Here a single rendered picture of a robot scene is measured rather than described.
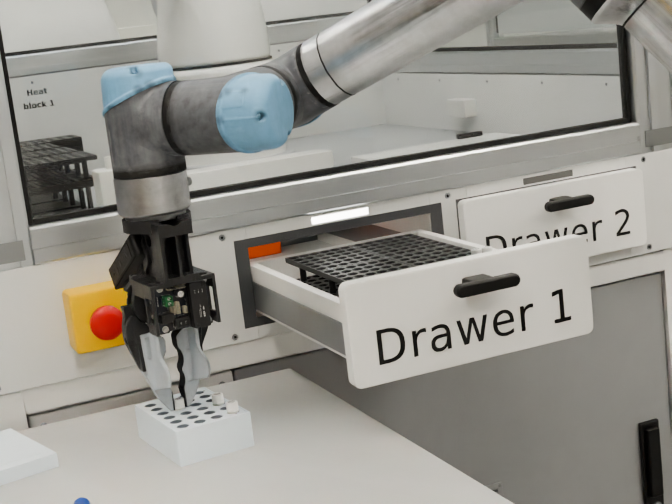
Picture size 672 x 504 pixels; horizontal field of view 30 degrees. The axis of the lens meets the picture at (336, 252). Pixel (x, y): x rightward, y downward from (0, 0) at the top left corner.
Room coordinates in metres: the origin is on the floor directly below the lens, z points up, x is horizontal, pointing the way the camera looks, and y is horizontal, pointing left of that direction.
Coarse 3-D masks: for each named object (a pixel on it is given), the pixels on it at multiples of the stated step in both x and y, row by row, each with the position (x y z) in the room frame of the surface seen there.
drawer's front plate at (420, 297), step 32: (480, 256) 1.28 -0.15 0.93; (512, 256) 1.30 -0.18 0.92; (544, 256) 1.31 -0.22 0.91; (576, 256) 1.33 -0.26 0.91; (352, 288) 1.22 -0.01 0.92; (384, 288) 1.24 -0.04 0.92; (416, 288) 1.25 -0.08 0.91; (448, 288) 1.27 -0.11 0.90; (512, 288) 1.29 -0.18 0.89; (544, 288) 1.31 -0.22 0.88; (576, 288) 1.32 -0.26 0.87; (352, 320) 1.22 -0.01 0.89; (384, 320) 1.24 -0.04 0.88; (416, 320) 1.25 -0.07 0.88; (448, 320) 1.26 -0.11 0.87; (480, 320) 1.28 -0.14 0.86; (544, 320) 1.31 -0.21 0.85; (576, 320) 1.32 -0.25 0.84; (352, 352) 1.22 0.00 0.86; (384, 352) 1.24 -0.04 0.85; (448, 352) 1.26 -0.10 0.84; (480, 352) 1.28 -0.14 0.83; (352, 384) 1.23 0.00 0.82
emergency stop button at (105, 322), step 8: (96, 312) 1.40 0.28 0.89; (104, 312) 1.40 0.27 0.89; (112, 312) 1.40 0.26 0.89; (120, 312) 1.41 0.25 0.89; (96, 320) 1.39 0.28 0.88; (104, 320) 1.39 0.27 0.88; (112, 320) 1.40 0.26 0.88; (120, 320) 1.40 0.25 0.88; (96, 328) 1.39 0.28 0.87; (104, 328) 1.39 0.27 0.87; (112, 328) 1.40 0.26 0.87; (120, 328) 1.40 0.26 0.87; (96, 336) 1.40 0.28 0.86; (104, 336) 1.40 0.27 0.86; (112, 336) 1.40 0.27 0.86
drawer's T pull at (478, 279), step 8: (464, 280) 1.26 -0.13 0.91; (472, 280) 1.25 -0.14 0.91; (480, 280) 1.24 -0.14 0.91; (488, 280) 1.24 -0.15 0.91; (496, 280) 1.25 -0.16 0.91; (504, 280) 1.25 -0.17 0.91; (512, 280) 1.25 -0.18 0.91; (456, 288) 1.23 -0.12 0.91; (464, 288) 1.23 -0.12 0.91; (472, 288) 1.24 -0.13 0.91; (480, 288) 1.24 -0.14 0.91; (488, 288) 1.24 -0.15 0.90; (496, 288) 1.25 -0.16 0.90; (504, 288) 1.25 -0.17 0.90; (464, 296) 1.23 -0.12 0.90
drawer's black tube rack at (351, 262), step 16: (384, 240) 1.58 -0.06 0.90; (400, 240) 1.57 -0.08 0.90; (416, 240) 1.55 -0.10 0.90; (432, 240) 1.54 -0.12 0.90; (304, 256) 1.54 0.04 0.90; (320, 256) 1.53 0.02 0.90; (336, 256) 1.52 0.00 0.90; (352, 256) 1.51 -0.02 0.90; (368, 256) 1.50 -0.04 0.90; (384, 256) 1.48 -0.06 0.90; (400, 256) 1.47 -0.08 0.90; (416, 256) 1.46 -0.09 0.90; (432, 256) 1.45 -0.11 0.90; (448, 256) 1.44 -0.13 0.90; (464, 256) 1.42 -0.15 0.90; (304, 272) 1.52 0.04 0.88; (320, 272) 1.43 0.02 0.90; (336, 272) 1.42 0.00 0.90; (352, 272) 1.41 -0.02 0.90; (368, 272) 1.40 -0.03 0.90; (384, 272) 1.39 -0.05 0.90; (320, 288) 1.47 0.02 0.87; (336, 288) 1.46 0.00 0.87
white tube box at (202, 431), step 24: (144, 408) 1.31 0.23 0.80; (192, 408) 1.29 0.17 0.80; (216, 408) 1.28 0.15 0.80; (240, 408) 1.27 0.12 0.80; (144, 432) 1.31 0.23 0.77; (168, 432) 1.24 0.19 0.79; (192, 432) 1.22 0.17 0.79; (216, 432) 1.24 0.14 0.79; (240, 432) 1.25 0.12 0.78; (168, 456) 1.25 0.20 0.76; (192, 456) 1.22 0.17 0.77; (216, 456) 1.23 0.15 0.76
